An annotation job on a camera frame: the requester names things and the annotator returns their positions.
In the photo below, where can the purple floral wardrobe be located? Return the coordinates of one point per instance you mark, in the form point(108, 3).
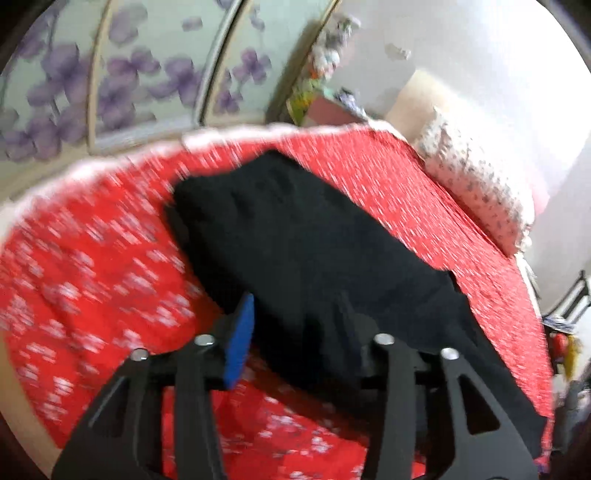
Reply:
point(115, 78)

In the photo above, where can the pink bedside cabinet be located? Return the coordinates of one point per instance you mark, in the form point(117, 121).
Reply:
point(323, 108)

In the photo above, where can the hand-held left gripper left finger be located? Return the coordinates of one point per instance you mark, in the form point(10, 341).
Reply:
point(241, 339)

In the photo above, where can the red floral bed sheet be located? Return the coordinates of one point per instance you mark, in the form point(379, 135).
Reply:
point(106, 277)

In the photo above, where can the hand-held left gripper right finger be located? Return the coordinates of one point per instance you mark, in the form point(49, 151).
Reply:
point(364, 341)

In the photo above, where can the white floral pillow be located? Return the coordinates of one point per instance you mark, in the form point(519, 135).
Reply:
point(475, 180)

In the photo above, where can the black pants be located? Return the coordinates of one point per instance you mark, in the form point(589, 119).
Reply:
point(295, 240)

